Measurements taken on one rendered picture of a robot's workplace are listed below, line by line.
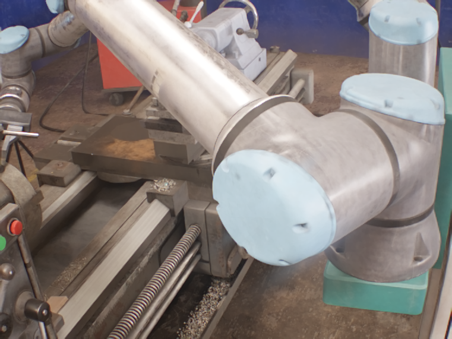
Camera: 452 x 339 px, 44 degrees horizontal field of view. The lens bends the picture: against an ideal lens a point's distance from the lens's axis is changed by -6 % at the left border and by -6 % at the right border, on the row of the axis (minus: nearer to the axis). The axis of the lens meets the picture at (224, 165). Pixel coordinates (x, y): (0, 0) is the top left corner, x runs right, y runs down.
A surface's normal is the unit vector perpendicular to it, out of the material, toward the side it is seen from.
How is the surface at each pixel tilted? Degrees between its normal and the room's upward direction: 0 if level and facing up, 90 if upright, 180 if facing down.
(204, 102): 54
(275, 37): 90
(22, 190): 60
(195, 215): 90
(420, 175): 99
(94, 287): 36
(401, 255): 70
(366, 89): 5
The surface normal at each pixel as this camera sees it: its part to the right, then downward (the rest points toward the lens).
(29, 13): 0.93, 0.12
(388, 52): -0.66, 0.40
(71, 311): 0.49, -0.64
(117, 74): -0.02, 0.48
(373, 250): -0.41, 0.14
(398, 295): -0.31, 0.48
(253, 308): -0.07, -0.87
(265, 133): -0.25, -0.42
